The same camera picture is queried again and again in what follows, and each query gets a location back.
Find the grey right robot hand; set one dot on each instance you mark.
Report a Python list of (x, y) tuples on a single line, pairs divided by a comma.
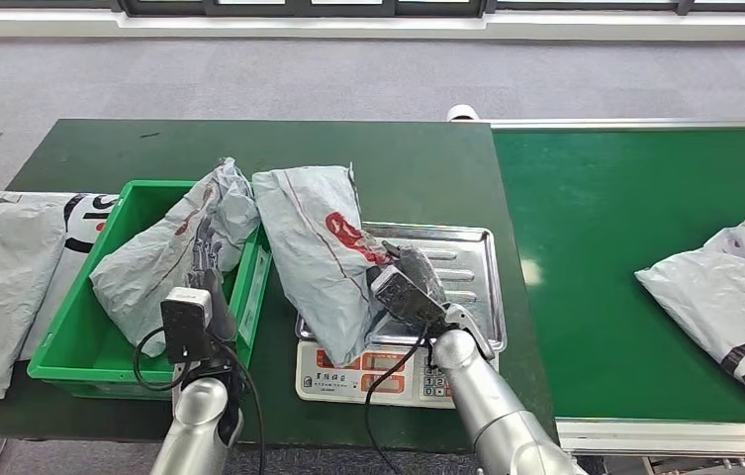
[(421, 275)]

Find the grey mailer bag red print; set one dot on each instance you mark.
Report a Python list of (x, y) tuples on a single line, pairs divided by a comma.
[(142, 275), (313, 262)]

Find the white mailer bag QR codes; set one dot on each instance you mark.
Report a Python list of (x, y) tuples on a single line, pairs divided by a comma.
[(706, 301)]

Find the white scale with steel tray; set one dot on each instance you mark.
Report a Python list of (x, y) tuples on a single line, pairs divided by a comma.
[(470, 275)]

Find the white mailer bag black print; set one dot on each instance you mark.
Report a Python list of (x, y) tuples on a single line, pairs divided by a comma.
[(83, 219)]

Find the green plastic crate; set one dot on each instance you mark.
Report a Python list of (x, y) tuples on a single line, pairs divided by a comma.
[(70, 354)]

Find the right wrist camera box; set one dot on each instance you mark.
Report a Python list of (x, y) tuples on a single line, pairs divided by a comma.
[(405, 301)]

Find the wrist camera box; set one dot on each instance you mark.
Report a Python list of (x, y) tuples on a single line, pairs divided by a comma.
[(405, 301), (185, 328)]

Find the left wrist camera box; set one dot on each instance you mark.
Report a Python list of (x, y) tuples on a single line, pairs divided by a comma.
[(185, 328)]

